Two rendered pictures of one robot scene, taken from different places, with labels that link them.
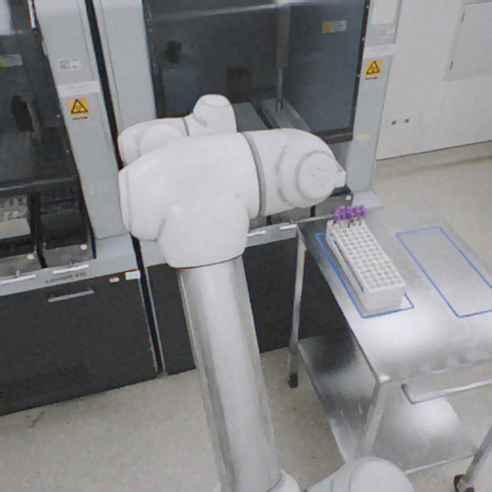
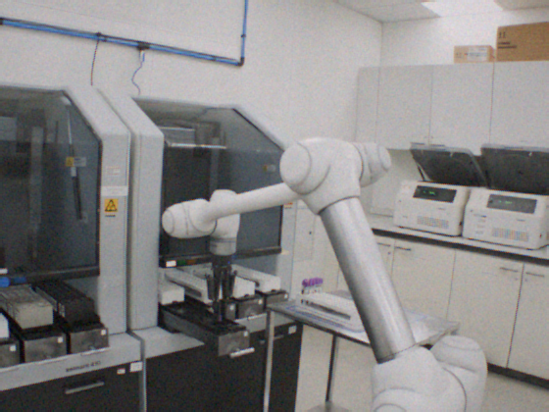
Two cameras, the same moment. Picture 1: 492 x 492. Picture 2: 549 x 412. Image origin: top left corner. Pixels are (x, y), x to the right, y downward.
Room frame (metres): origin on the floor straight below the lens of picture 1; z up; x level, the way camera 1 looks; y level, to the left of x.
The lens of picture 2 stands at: (-0.37, 0.80, 1.39)
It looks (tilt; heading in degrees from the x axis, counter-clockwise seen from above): 7 degrees down; 330
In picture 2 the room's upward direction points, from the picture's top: 4 degrees clockwise
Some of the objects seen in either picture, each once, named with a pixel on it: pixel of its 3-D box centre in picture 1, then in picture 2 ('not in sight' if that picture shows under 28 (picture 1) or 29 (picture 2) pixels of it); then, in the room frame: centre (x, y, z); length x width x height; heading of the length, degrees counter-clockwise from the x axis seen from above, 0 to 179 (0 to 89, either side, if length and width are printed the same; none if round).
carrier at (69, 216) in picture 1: (61, 217); (78, 310); (1.26, 0.55, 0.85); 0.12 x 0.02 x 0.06; 106
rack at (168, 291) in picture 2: not in sight; (153, 287); (1.53, 0.21, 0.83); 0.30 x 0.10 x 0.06; 16
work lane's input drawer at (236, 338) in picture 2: not in sight; (178, 313); (1.36, 0.16, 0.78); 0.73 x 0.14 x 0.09; 16
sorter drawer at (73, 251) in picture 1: (65, 194); (53, 310); (1.49, 0.62, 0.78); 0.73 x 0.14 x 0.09; 16
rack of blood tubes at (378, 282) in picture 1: (362, 259); (333, 308); (1.05, -0.32, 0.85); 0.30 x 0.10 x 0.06; 13
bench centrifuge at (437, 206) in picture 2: not in sight; (444, 188); (2.28, -2.28, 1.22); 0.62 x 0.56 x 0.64; 104
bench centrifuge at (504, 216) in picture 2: not in sight; (516, 194); (1.72, -2.44, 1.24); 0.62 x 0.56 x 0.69; 106
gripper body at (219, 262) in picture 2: not in sight; (222, 266); (1.19, 0.07, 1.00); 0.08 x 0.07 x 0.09; 106
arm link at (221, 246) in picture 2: not in sight; (223, 244); (1.19, 0.07, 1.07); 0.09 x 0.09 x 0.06
